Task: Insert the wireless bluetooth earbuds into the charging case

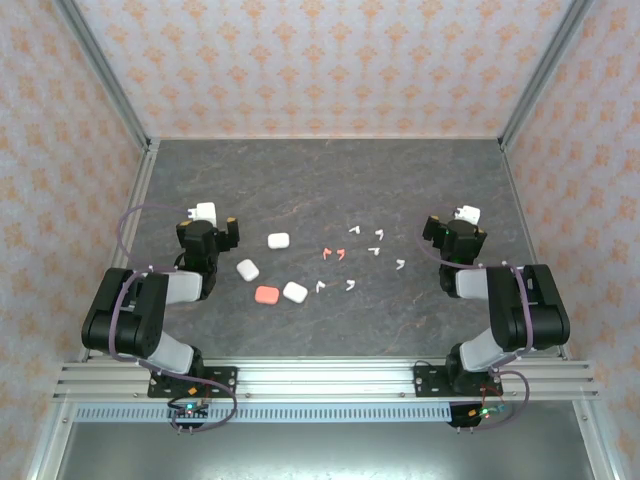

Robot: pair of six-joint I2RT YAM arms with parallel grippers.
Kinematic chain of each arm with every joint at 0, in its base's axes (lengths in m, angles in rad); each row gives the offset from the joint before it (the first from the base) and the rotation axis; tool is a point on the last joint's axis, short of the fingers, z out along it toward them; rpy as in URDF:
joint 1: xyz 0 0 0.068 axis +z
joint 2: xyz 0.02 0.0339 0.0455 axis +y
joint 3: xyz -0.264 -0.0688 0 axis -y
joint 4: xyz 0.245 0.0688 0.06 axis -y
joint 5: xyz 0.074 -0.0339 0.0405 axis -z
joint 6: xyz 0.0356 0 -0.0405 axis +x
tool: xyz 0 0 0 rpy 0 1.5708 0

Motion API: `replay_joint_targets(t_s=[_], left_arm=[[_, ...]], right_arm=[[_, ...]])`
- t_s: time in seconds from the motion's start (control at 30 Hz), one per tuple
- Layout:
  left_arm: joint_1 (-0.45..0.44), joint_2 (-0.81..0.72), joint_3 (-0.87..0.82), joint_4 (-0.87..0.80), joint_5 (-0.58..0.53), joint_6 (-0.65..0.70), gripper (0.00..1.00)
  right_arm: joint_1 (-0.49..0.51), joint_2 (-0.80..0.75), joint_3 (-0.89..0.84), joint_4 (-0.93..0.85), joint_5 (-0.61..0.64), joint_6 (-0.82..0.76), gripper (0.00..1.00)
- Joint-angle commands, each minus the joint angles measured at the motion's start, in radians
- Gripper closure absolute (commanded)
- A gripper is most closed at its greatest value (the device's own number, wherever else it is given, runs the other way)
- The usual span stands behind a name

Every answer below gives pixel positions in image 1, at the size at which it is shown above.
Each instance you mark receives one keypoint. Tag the white earbud charging case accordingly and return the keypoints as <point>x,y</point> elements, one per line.
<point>295,291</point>
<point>278,240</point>
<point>247,270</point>

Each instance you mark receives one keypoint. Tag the pink earbud charging case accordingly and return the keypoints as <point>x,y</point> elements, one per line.
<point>266,295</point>

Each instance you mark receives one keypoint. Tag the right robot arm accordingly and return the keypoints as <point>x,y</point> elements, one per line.
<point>530,310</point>

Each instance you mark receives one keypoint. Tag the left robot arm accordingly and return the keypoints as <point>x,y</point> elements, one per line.
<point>125,310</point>

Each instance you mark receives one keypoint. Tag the small circuit board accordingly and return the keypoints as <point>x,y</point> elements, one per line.
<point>482,412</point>
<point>190,411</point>

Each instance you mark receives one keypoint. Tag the grey metal panel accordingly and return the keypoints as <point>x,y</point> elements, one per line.
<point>325,450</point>

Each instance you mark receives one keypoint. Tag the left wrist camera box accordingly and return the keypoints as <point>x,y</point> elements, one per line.
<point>205,213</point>

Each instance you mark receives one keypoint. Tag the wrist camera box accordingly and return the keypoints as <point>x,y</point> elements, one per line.
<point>205,213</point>
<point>469,214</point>

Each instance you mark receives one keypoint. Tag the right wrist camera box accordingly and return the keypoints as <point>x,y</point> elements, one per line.
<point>469,214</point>

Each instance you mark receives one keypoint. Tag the aluminium side rail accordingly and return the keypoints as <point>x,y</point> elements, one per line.
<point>138,200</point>
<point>520,200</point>

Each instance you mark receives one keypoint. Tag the aluminium corner post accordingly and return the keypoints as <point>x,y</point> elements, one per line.
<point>545,70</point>
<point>106,70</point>

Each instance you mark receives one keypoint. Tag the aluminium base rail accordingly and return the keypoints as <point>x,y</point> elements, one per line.
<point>325,380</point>

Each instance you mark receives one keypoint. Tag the aluminium frame strut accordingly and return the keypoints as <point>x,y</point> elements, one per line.
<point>595,440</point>
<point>50,440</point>

